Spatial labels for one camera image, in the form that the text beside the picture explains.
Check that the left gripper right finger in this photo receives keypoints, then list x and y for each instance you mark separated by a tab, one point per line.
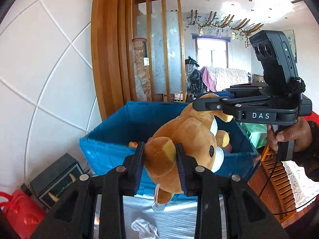
226	207

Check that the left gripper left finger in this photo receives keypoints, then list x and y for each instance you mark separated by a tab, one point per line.
73	215

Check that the brown teddy bear plush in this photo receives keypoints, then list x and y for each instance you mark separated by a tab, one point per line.
200	137

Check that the person right hand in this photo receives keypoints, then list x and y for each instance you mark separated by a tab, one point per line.
300	133

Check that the dark green gift box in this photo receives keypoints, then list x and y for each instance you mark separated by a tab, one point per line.
52	183

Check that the red bear-shaped case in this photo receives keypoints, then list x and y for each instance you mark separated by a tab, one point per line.
22	212

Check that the white striped table cloth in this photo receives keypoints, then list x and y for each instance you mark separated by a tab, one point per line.
177	220

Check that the white crumpled sock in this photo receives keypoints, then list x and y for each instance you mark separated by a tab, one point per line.
145	229

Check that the blue plastic storage crate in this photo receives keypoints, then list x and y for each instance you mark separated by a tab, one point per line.
107	145

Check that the rolled patterned carpet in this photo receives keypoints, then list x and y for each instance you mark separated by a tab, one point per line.
141	70

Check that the wooden slat glass partition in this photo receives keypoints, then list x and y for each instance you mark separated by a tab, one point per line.
161	23

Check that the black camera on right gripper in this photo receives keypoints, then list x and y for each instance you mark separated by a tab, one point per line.
280	73

